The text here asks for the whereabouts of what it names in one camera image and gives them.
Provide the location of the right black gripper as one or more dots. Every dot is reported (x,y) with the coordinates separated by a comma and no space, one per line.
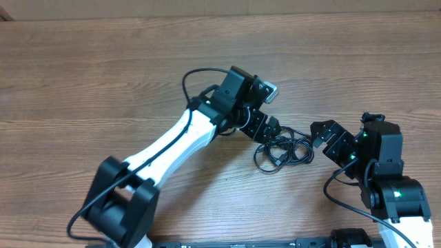
(340,141)

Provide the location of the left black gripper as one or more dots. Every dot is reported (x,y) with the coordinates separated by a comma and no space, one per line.
(254,130)

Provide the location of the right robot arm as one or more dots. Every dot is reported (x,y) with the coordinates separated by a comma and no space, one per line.
(397,203)

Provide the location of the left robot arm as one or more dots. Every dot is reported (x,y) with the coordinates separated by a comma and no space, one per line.
(123,196)

